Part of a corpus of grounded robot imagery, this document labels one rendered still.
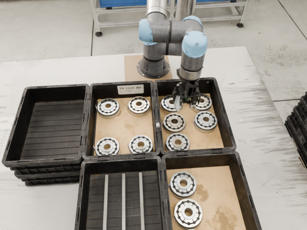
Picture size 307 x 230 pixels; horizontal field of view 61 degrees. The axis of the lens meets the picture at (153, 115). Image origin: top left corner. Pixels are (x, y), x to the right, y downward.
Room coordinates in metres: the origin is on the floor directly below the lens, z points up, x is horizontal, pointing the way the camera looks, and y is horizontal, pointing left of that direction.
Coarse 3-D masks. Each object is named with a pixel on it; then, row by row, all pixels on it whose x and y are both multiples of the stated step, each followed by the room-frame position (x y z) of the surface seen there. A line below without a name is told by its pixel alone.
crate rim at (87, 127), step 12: (96, 84) 0.84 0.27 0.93; (108, 84) 0.84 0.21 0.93; (120, 84) 0.84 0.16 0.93; (156, 120) 0.63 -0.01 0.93; (156, 132) 0.58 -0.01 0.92; (84, 144) 0.52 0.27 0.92; (156, 144) 0.52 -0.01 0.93; (84, 156) 0.46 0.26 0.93; (96, 156) 0.46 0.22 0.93; (108, 156) 0.47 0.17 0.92; (120, 156) 0.46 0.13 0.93; (132, 156) 0.46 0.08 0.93
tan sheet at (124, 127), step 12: (120, 108) 0.78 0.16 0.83; (96, 120) 0.70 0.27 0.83; (108, 120) 0.70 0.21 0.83; (120, 120) 0.70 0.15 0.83; (132, 120) 0.70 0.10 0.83; (144, 120) 0.70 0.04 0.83; (96, 132) 0.64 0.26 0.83; (108, 132) 0.64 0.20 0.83; (120, 132) 0.64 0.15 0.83; (132, 132) 0.64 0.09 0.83; (144, 132) 0.64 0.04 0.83; (120, 144) 0.57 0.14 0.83
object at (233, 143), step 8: (160, 80) 0.86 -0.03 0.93; (168, 80) 0.87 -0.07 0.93; (176, 80) 0.86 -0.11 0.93; (200, 80) 0.87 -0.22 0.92; (216, 80) 0.86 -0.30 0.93; (216, 88) 0.81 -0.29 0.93; (224, 112) 0.68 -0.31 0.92; (160, 120) 0.63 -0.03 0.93; (160, 128) 0.59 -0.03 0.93; (160, 136) 0.55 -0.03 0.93; (232, 136) 0.55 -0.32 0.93; (160, 144) 0.52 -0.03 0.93; (232, 144) 0.52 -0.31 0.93; (160, 152) 0.48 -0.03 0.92; (168, 152) 0.48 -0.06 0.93; (176, 152) 0.48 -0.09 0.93; (184, 152) 0.49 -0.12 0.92; (192, 152) 0.48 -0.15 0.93
